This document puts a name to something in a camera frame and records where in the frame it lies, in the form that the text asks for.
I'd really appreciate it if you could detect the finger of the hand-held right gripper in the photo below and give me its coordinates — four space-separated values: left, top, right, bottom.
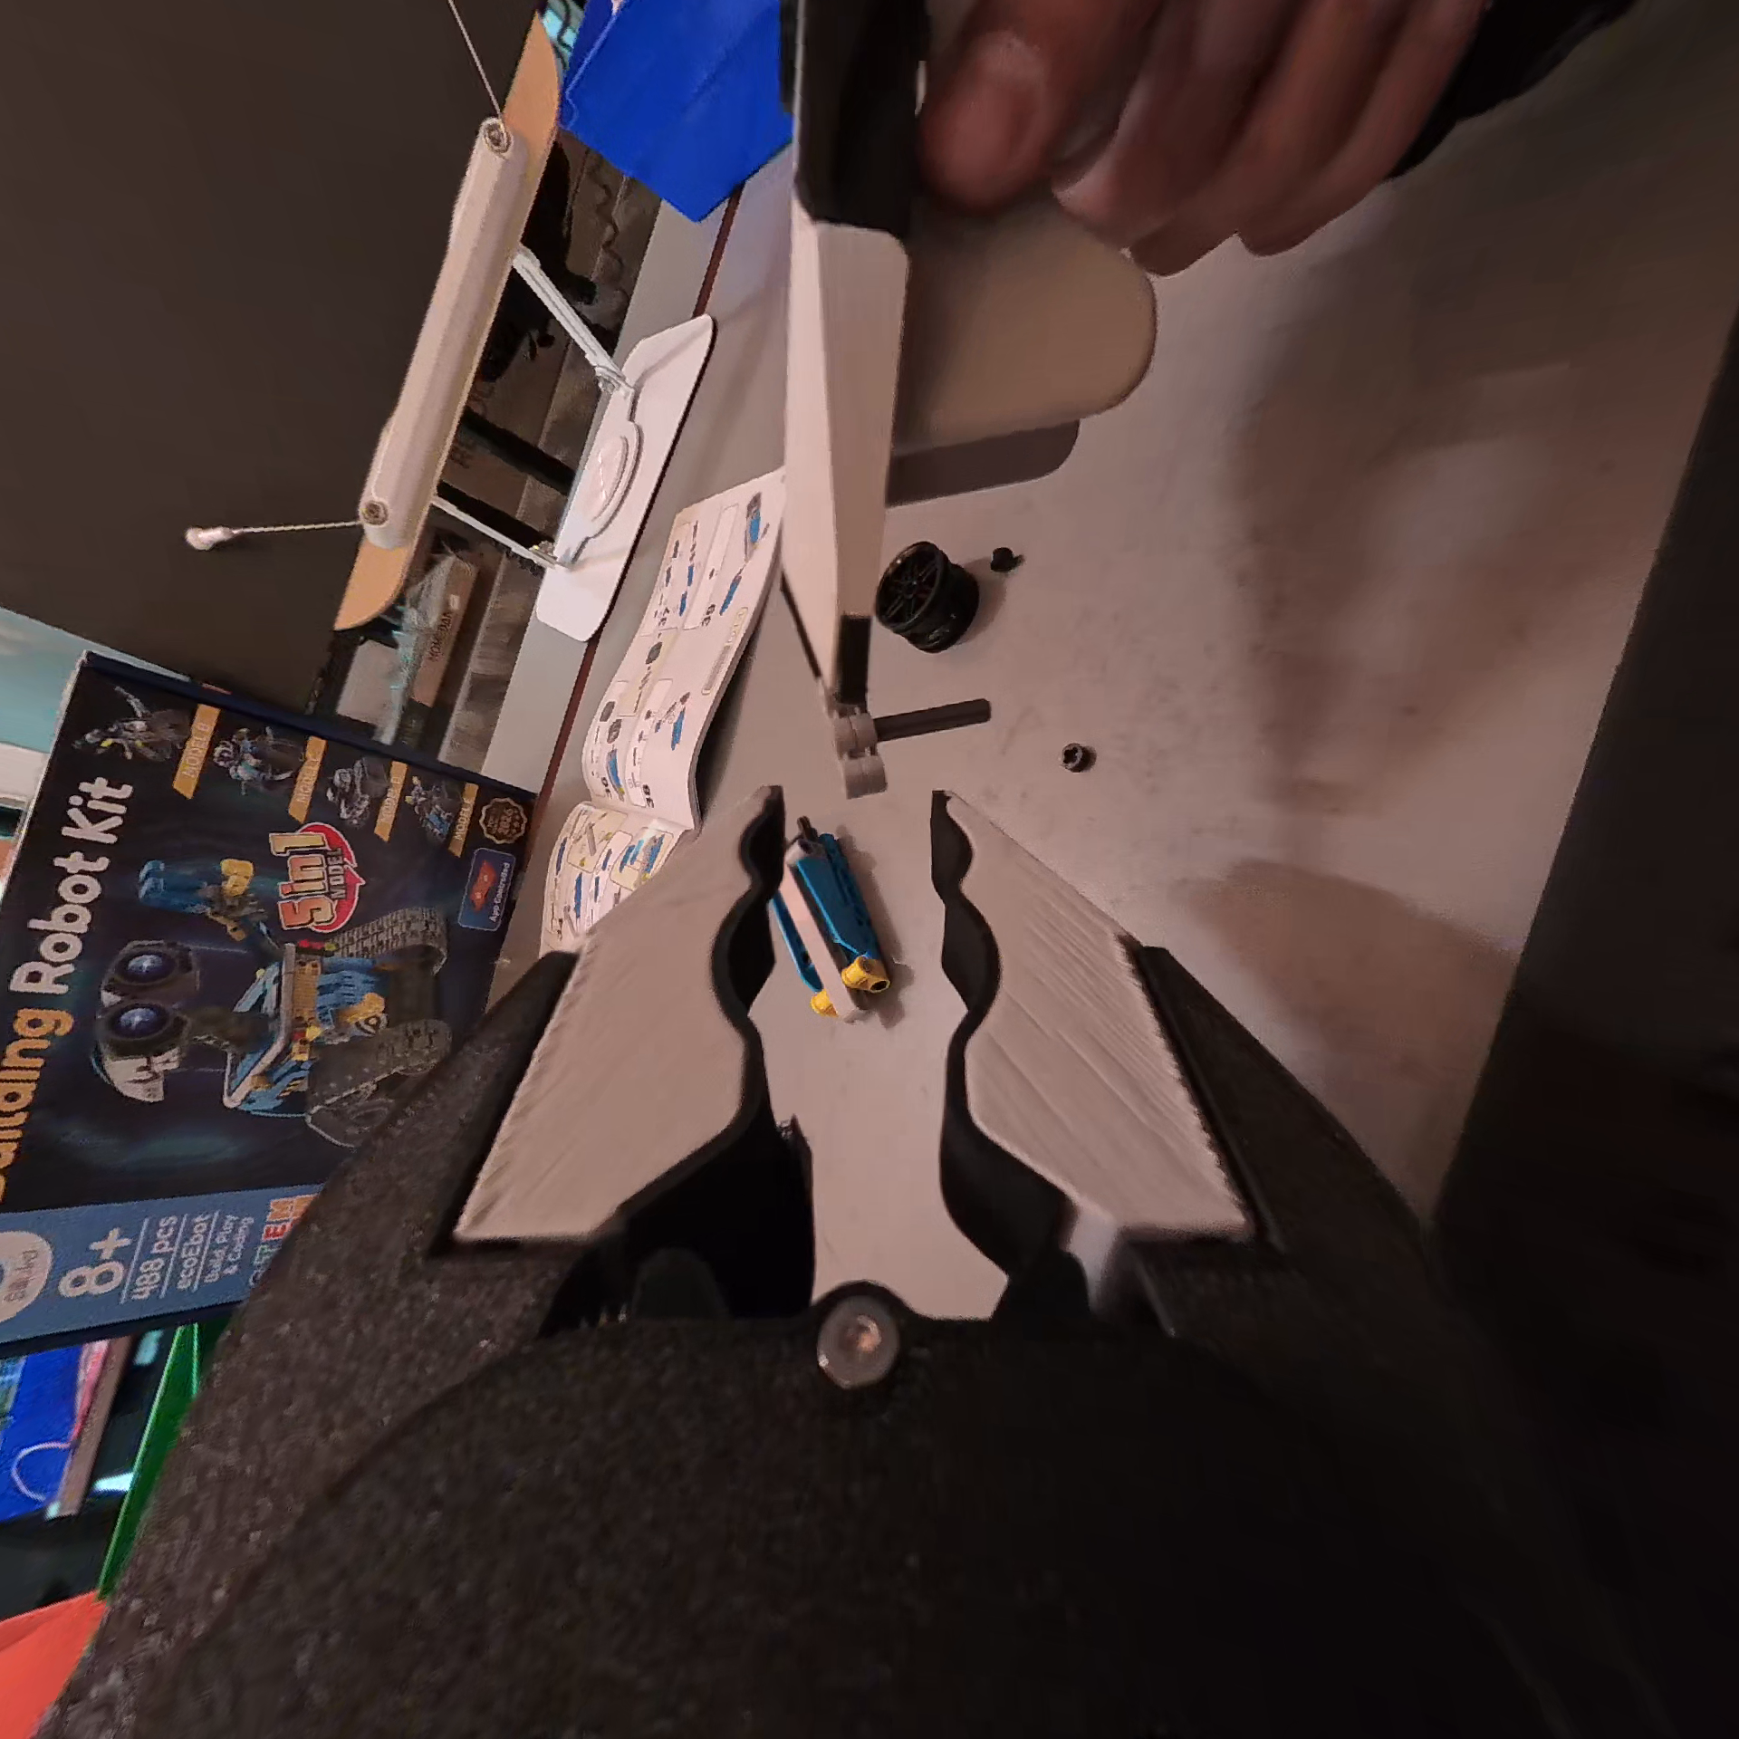
783 214 910 717

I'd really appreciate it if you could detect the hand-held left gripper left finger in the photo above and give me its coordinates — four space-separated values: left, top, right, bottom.
452 785 785 1297

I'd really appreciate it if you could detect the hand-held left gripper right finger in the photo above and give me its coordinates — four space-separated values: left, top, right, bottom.
930 790 1254 1312

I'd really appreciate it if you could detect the black spoked wheel rim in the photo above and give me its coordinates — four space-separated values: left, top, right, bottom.
873 540 979 653

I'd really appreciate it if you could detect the blue grey brick assembly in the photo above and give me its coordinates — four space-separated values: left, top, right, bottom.
770 816 898 1022

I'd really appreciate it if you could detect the grey desk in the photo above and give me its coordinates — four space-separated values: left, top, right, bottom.
489 0 1739 1225

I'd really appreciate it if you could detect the person's right hand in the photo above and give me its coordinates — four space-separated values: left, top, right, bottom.
917 0 1498 279

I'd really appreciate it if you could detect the blue storage bin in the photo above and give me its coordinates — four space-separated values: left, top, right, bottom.
559 0 798 226

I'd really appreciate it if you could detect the instruction booklet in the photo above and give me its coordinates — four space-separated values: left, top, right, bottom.
540 467 791 952

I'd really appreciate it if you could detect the wooden board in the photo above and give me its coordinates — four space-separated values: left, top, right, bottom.
333 20 561 632

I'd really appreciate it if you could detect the white laptop stand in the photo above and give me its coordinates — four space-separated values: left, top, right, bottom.
360 120 718 643

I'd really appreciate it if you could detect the toy set box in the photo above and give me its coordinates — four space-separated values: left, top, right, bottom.
0 651 539 1348

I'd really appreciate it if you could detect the person's leg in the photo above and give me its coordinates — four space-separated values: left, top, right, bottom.
1432 313 1739 1739

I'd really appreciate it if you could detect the green storage bin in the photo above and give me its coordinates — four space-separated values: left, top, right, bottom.
96 1324 225 1597

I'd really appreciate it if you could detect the large black panel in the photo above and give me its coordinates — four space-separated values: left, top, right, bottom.
0 0 545 707

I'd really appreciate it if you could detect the thin cable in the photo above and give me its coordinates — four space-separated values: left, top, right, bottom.
183 0 511 550

